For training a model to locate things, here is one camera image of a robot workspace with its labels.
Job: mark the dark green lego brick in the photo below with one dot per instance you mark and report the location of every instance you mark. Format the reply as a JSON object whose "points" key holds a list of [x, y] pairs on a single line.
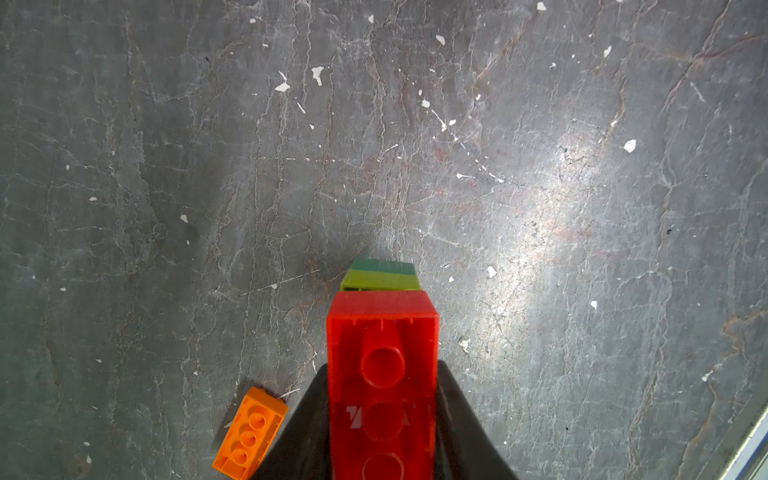
{"points": [[384, 266]]}

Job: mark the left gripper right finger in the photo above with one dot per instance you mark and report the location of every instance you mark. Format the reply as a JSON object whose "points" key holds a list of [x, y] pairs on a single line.
{"points": [[462, 448]]}

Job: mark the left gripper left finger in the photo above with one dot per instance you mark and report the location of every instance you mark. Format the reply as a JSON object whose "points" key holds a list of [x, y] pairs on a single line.
{"points": [[302, 450]]}

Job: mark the lime green long brick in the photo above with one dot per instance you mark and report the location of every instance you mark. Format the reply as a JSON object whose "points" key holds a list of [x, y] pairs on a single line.
{"points": [[365, 280]]}

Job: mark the red lego brick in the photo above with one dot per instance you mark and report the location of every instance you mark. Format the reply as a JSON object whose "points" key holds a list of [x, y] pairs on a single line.
{"points": [[382, 380]]}

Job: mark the aluminium mounting rail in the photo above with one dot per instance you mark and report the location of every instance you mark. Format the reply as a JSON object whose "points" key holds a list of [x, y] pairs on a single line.
{"points": [[750, 459]]}

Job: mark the orange lego brick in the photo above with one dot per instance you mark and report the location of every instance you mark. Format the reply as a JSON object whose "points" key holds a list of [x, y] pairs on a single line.
{"points": [[249, 437]]}

